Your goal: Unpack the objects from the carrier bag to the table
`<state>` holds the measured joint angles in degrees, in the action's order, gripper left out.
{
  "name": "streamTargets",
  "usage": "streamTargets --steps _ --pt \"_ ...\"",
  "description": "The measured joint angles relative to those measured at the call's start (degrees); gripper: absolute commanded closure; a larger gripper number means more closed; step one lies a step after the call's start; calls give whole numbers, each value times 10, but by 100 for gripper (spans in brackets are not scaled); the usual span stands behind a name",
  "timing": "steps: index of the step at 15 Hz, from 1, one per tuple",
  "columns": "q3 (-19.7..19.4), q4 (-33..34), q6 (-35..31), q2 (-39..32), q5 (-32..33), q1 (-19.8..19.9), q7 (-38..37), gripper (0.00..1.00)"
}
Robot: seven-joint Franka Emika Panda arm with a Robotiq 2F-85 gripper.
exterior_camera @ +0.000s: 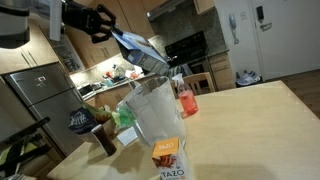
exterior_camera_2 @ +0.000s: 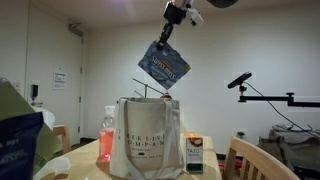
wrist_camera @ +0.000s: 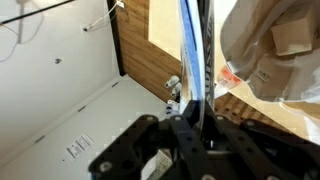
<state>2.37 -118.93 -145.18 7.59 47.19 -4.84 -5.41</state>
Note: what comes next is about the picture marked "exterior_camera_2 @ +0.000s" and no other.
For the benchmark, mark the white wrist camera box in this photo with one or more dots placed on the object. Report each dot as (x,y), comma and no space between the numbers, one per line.
(195,17)

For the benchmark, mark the black camera on boom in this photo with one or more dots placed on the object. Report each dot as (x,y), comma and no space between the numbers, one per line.
(239,80)

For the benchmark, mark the blue white cocoa box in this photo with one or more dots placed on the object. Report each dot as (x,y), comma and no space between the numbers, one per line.
(166,66)

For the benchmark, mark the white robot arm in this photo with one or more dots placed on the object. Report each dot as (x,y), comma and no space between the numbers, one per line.
(187,4)

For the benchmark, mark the dark blue snack bag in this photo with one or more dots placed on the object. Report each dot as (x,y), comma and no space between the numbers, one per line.
(18,140)

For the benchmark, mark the white canvas tote bag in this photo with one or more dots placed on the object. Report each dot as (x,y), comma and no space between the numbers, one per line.
(146,143)

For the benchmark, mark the white paper wall notice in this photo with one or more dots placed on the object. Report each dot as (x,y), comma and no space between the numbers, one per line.
(59,81)

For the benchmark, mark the orange white Tazo tea carton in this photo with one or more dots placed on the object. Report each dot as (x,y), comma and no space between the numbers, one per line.
(193,147)

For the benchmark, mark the pink liquid spray bottle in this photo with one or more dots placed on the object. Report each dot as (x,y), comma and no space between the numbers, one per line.
(106,134)

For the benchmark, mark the white entry door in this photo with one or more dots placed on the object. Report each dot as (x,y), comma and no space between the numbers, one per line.
(54,61)

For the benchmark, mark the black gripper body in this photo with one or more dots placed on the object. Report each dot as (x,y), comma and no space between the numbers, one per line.
(173,14)

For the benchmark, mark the wooden dining chair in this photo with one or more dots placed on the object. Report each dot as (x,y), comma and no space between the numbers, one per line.
(63,132)
(257,164)

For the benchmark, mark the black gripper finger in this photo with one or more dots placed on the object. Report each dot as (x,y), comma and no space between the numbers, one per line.
(165,34)
(169,31)

